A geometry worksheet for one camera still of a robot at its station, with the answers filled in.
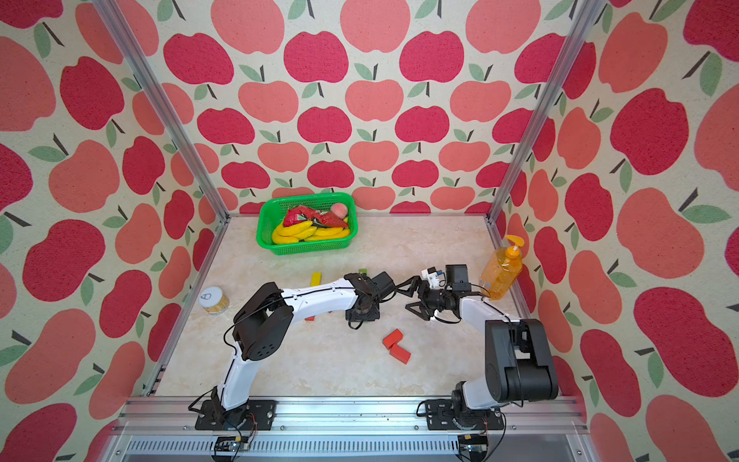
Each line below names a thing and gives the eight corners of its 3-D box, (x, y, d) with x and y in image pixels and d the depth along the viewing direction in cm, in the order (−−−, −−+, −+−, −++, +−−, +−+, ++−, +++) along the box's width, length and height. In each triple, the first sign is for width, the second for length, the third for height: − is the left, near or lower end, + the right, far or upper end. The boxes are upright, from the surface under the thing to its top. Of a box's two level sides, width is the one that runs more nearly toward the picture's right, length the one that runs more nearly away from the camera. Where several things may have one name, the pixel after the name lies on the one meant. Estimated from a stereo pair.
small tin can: (203, 314, 95) (194, 305, 90) (210, 296, 99) (202, 287, 95) (226, 314, 95) (218, 305, 90) (232, 296, 99) (225, 287, 95)
